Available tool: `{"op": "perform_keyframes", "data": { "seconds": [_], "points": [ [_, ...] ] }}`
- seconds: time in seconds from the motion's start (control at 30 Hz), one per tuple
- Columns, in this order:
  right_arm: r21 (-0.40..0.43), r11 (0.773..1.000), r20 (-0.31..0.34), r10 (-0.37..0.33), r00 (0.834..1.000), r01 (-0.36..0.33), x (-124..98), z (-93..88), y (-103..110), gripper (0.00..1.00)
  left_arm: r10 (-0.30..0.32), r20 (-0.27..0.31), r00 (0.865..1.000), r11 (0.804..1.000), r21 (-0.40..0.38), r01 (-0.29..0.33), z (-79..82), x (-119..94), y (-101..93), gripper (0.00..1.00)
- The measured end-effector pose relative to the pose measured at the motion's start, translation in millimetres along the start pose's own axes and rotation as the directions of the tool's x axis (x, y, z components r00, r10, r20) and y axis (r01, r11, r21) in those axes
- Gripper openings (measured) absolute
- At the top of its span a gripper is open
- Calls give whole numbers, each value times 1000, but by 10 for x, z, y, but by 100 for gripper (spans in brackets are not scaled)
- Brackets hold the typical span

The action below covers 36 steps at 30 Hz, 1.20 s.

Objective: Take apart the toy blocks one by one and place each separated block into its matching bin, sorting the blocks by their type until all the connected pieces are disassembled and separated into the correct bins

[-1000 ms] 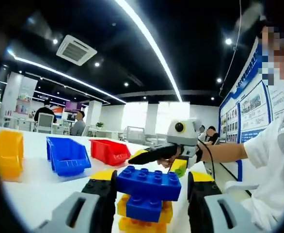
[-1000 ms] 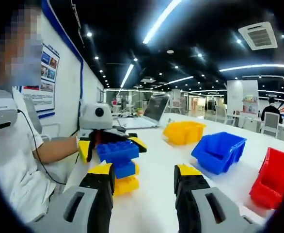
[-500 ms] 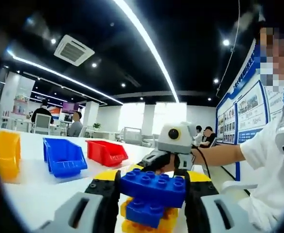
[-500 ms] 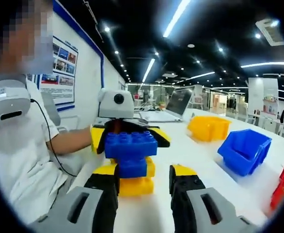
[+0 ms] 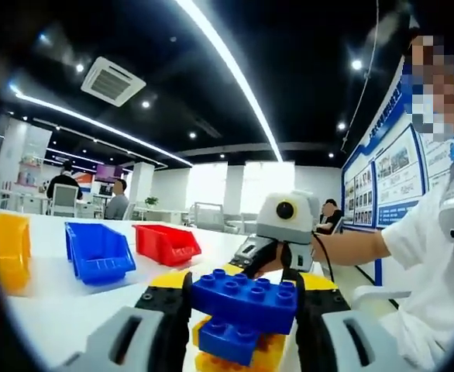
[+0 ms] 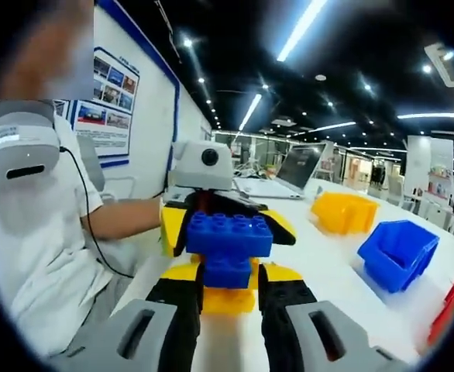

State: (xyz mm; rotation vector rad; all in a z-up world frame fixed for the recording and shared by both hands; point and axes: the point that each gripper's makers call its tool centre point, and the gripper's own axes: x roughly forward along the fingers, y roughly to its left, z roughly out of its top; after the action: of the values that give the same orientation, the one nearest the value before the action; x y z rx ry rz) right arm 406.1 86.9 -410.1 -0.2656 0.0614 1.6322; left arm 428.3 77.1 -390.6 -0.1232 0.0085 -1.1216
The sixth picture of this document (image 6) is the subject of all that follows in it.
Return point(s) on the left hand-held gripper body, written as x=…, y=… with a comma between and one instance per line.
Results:
x=196, y=170

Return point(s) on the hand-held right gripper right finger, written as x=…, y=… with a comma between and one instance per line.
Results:
x=312, y=341

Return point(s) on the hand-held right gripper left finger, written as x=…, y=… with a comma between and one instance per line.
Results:
x=149, y=337

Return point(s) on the large blue toy block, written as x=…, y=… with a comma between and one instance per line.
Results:
x=227, y=236

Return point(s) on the yellow plastic bin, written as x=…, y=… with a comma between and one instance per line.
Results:
x=343, y=213

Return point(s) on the small blue toy block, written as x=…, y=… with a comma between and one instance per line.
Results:
x=227, y=271

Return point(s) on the yellow toy block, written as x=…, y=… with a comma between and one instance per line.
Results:
x=227, y=300

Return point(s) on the blue plastic bin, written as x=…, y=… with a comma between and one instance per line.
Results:
x=401, y=255

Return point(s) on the red plastic bin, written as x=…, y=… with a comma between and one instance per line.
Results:
x=453, y=306

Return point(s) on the silver laptop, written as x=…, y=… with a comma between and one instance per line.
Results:
x=300, y=166

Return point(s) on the white ceiling light strip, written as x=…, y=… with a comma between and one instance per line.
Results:
x=250, y=111
x=300, y=31

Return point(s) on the white chair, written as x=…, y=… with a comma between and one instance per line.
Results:
x=93, y=166

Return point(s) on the person in white shirt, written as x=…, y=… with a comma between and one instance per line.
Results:
x=37, y=271

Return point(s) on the display shelf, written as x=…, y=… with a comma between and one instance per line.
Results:
x=440, y=186

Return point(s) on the ceiling air vent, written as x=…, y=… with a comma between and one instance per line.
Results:
x=446, y=66

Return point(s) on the wall poster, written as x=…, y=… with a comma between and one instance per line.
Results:
x=114, y=97

